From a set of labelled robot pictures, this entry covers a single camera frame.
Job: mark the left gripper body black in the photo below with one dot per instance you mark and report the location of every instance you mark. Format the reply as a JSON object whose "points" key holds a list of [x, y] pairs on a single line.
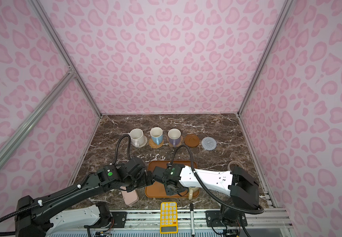
{"points": [[134, 183]]}

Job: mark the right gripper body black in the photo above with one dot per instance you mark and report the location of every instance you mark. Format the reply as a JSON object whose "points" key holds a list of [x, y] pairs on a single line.
{"points": [[170, 191]]}

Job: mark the beige ceramic mug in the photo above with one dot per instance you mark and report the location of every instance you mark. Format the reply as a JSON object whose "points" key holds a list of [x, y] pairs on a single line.
{"points": [[193, 192]]}

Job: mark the white woven round coaster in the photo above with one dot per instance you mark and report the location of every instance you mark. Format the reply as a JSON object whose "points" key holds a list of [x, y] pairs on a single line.
{"points": [[140, 142]]}

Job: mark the rattan woven round coaster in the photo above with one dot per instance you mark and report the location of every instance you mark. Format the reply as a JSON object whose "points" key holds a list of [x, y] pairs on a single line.
{"points": [[154, 145]]}

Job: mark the white speckled mug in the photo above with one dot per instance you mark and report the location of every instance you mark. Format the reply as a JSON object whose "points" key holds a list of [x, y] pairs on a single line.
{"points": [[136, 133]]}

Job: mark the cork paw-shaped coaster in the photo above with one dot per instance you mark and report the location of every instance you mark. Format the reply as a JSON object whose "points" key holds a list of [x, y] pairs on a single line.
{"points": [[172, 144]]}

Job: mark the brown wooden round coaster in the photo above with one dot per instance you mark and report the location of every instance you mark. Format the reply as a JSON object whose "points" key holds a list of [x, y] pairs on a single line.
{"points": [[192, 140]]}

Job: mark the white mug purple handle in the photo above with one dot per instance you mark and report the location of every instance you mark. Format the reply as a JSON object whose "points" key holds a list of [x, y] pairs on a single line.
{"points": [[174, 134]]}

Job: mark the light blue mug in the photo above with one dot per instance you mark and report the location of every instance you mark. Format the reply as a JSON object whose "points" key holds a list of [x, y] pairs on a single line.
{"points": [[156, 135]]}

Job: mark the grey knitted round coaster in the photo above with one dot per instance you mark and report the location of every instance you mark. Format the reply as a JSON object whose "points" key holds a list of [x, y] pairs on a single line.
{"points": [[208, 143]]}

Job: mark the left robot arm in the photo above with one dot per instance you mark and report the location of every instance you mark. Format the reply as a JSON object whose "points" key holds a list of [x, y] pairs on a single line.
{"points": [[34, 221]]}

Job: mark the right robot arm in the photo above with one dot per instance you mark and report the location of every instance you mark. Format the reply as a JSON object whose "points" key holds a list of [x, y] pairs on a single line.
{"points": [[236, 191]]}

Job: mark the orange rectangular tray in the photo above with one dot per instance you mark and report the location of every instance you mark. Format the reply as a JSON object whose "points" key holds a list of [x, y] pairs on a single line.
{"points": [[157, 190]]}

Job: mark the pink pencil case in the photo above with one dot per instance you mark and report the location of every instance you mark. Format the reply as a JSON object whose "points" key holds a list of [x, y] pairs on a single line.
{"points": [[130, 198]]}

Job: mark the yellow calculator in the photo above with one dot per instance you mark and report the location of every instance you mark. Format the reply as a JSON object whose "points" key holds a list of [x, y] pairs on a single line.
{"points": [[169, 218]]}

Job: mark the black marker pen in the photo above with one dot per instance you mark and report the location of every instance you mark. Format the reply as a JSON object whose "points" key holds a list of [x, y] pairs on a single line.
{"points": [[192, 220]]}

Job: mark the masking tape roll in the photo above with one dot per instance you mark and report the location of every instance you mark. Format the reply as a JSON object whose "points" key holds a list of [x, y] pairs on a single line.
{"points": [[234, 164]]}

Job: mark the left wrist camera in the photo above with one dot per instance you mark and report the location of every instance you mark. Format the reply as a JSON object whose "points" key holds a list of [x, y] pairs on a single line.
{"points": [[135, 168]]}

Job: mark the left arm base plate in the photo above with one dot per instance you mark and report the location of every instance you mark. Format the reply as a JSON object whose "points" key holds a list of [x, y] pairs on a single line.
{"points": [[101, 217]]}

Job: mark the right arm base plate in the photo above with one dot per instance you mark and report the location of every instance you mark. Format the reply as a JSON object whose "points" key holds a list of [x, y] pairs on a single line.
{"points": [[226, 218]]}

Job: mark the aluminium front rail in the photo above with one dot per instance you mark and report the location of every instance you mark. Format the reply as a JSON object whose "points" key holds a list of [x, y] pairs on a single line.
{"points": [[146, 223]]}

